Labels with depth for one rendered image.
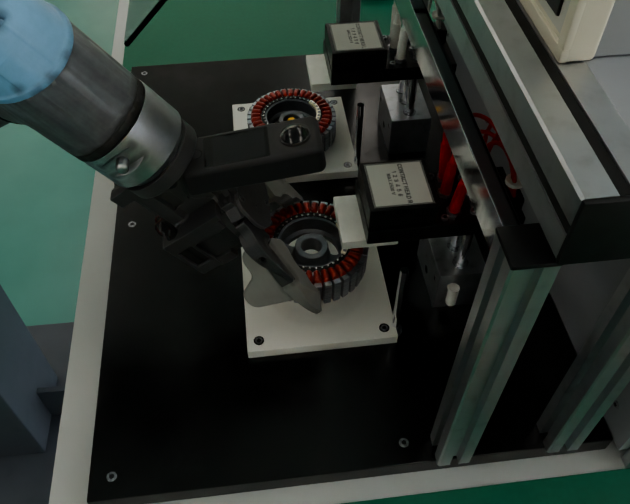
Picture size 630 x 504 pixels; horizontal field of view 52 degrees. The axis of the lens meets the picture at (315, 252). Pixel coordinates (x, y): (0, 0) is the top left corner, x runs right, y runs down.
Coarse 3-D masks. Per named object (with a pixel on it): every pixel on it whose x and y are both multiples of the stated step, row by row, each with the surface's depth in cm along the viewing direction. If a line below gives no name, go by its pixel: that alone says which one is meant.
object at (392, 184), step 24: (360, 168) 60; (384, 168) 60; (408, 168) 60; (360, 192) 61; (384, 192) 58; (408, 192) 58; (432, 192) 58; (336, 216) 62; (360, 216) 61; (384, 216) 57; (408, 216) 57; (432, 216) 58; (360, 240) 60; (384, 240) 59; (456, 240) 65
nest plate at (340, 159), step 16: (240, 112) 87; (336, 112) 87; (240, 128) 85; (336, 128) 85; (336, 144) 83; (336, 160) 81; (352, 160) 81; (304, 176) 80; (320, 176) 80; (336, 176) 80; (352, 176) 81
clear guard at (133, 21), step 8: (136, 0) 60; (144, 0) 58; (152, 0) 56; (160, 0) 55; (128, 8) 61; (136, 8) 59; (144, 8) 57; (152, 8) 55; (160, 8) 55; (128, 16) 60; (136, 16) 58; (144, 16) 56; (152, 16) 56; (128, 24) 59; (136, 24) 57; (144, 24) 56; (128, 32) 58; (136, 32) 57; (128, 40) 57
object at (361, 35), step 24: (336, 24) 76; (360, 24) 76; (336, 48) 72; (360, 48) 72; (384, 48) 72; (408, 48) 76; (312, 72) 76; (336, 72) 73; (360, 72) 74; (384, 72) 74; (408, 72) 74; (408, 96) 78
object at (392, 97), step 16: (384, 96) 83; (400, 96) 83; (416, 96) 83; (384, 112) 83; (400, 112) 80; (416, 112) 80; (384, 128) 84; (400, 128) 80; (416, 128) 81; (400, 144) 82; (416, 144) 83
